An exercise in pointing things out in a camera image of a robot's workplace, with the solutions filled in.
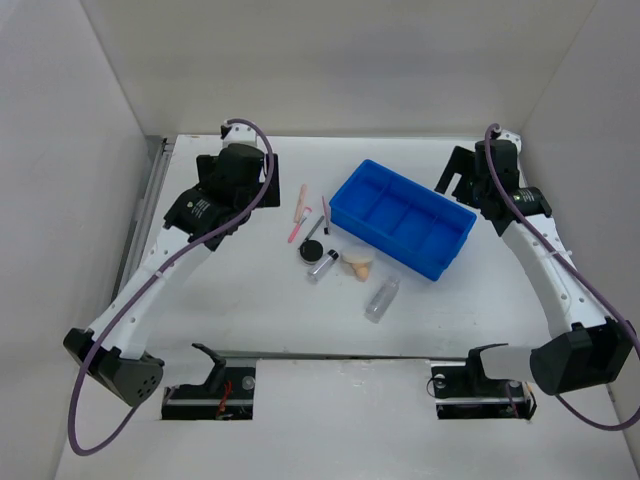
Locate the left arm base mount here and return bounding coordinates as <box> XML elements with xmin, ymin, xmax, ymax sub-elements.
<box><xmin>161</xmin><ymin>343</ymin><xmax>257</xmax><ymax>421</ymax></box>

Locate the blue plastic organizer tray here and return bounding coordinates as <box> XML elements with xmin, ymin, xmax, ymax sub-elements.
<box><xmin>329</xmin><ymin>159</ymin><xmax>477</xmax><ymax>281</ymax></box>

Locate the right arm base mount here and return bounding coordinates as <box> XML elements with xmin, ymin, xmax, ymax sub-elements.
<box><xmin>426</xmin><ymin>344</ymin><xmax>538</xmax><ymax>421</ymax></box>

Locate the pink eyebrow comb brush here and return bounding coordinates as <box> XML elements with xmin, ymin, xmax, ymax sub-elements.
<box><xmin>321</xmin><ymin>196</ymin><xmax>331</xmax><ymax>235</ymax></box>

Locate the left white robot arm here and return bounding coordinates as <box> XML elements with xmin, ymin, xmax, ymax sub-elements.
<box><xmin>64</xmin><ymin>118</ymin><xmax>277</xmax><ymax>407</ymax></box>

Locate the beige concealer stick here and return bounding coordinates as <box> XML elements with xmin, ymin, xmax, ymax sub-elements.
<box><xmin>294</xmin><ymin>184</ymin><xmax>307</xmax><ymax>223</ymax></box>

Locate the white round powder puff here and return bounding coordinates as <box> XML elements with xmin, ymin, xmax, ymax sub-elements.
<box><xmin>342</xmin><ymin>246</ymin><xmax>375</xmax><ymax>270</ymax></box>

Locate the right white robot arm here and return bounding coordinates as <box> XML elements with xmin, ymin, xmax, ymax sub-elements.
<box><xmin>436</xmin><ymin>132</ymin><xmax>633</xmax><ymax>395</ymax></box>

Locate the aluminium side rail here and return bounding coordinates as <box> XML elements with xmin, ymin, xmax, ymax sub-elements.
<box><xmin>109</xmin><ymin>135</ymin><xmax>177</xmax><ymax>303</ymax></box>

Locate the clear plastic bottle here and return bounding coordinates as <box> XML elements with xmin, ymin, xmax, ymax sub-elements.
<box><xmin>365</xmin><ymin>276</ymin><xmax>400</xmax><ymax>323</ymax></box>

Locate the black round powder jar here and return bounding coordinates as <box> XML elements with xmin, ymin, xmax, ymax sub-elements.
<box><xmin>298</xmin><ymin>239</ymin><xmax>324</xmax><ymax>265</ymax></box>

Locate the orange makeup sponge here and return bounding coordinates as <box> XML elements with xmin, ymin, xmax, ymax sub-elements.
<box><xmin>351</xmin><ymin>263</ymin><xmax>370</xmax><ymax>281</ymax></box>

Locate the small black-capped clear bottle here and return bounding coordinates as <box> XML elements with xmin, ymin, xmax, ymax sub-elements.
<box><xmin>307</xmin><ymin>249</ymin><xmax>339</xmax><ymax>283</ymax></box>

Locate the pink makeup brush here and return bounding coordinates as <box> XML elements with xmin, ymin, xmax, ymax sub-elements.
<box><xmin>287</xmin><ymin>206</ymin><xmax>312</xmax><ymax>243</ymax></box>

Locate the checkered eyeliner pen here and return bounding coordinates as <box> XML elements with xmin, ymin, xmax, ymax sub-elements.
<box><xmin>300</xmin><ymin>215</ymin><xmax>325</xmax><ymax>246</ymax></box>

